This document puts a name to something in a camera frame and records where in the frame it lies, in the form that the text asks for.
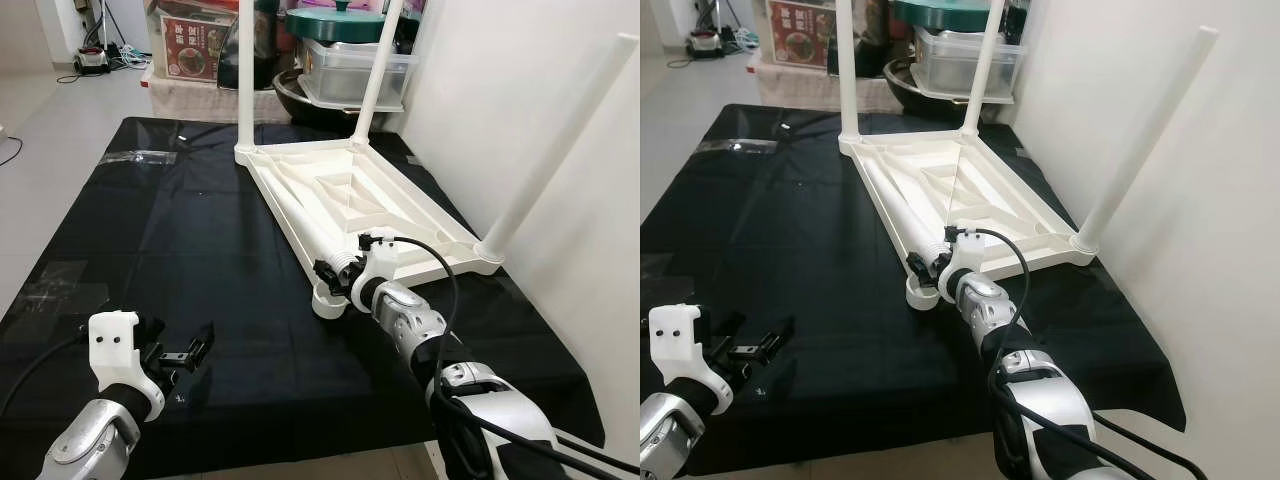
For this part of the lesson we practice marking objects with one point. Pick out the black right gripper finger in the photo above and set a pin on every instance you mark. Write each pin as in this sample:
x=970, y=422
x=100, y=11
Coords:
x=916, y=265
x=324, y=272

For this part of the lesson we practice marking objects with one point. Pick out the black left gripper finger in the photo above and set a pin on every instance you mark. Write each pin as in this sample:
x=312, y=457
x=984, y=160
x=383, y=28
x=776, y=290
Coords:
x=202, y=345
x=156, y=326
x=732, y=320
x=780, y=338

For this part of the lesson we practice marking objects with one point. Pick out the black tablecloth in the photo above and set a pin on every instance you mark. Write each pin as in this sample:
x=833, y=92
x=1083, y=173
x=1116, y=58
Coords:
x=800, y=250
x=200, y=260

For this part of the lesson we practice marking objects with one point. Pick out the white plastic table top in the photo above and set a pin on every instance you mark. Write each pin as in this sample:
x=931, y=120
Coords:
x=400, y=215
x=1000, y=205

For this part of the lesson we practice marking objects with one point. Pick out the clear tape patch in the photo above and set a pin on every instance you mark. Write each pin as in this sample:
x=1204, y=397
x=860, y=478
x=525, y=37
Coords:
x=658, y=275
x=60, y=285

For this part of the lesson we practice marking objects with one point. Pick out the clear tape strip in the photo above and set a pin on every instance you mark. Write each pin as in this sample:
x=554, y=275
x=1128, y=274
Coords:
x=140, y=157
x=740, y=146

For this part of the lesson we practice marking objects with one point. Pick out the clear plastic storage container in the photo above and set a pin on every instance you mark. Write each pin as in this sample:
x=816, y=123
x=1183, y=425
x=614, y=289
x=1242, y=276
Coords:
x=945, y=62
x=335, y=72

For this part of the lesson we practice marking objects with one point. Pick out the beige cloth covered bench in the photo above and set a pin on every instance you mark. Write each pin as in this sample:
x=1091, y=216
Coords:
x=200, y=100

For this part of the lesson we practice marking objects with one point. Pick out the black bag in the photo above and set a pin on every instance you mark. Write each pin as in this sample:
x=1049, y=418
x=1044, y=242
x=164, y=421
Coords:
x=262, y=60
x=872, y=45

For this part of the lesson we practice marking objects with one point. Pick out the dark green pot lid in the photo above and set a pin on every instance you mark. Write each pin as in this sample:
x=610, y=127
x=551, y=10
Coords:
x=335, y=25
x=940, y=14

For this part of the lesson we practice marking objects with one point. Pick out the upright vacuum cleaner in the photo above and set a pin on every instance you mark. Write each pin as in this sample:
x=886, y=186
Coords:
x=92, y=62
x=705, y=45

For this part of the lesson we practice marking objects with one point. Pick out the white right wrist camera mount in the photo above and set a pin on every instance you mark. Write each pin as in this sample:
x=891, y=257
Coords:
x=965, y=255
x=378, y=260

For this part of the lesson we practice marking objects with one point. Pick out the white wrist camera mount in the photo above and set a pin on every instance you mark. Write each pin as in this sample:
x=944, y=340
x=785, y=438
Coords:
x=115, y=350
x=378, y=260
x=680, y=345
x=965, y=255

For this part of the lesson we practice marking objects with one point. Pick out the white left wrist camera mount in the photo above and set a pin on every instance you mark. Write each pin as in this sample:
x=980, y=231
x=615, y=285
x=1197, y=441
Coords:
x=680, y=345
x=115, y=350

